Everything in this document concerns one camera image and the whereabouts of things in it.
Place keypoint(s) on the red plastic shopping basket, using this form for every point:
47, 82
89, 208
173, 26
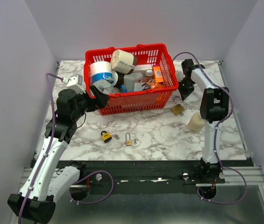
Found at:
154, 54

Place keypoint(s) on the small silver keys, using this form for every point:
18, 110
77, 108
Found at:
116, 136

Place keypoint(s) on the black mounting base rail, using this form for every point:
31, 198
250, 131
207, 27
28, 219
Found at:
146, 177

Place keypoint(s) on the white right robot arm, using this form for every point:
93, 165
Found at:
214, 110

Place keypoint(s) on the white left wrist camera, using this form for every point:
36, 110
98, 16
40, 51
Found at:
75, 82

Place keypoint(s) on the large brass padlock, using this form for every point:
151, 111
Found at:
178, 109

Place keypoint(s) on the jar with metal lid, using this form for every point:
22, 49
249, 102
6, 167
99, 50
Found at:
149, 73

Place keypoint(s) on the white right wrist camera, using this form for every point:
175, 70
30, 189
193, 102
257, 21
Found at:
179, 75

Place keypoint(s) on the grey wrapped roll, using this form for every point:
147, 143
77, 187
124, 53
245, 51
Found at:
105, 87

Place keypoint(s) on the white blue paper roll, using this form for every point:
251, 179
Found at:
101, 70

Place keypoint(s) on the beige paper roll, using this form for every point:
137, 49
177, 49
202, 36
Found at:
123, 62

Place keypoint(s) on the small brass padlock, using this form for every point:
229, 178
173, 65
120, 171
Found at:
128, 140

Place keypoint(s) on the orange box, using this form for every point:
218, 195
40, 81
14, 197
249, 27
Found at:
158, 74

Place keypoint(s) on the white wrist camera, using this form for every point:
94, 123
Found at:
75, 82
179, 75

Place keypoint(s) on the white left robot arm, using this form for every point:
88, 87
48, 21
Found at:
37, 199

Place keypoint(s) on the white marbled container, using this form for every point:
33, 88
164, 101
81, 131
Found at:
131, 79

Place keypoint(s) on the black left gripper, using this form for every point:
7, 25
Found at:
100, 102

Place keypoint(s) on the yellow padlock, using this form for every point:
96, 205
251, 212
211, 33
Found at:
106, 136

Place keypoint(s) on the orange snack packet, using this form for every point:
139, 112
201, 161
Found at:
150, 84

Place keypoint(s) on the cream soap pump bottle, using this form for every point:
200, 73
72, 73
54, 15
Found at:
196, 123

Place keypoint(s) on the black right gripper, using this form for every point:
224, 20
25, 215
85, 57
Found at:
184, 94

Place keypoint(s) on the right aluminium extrusion rail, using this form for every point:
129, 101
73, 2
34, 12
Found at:
251, 176

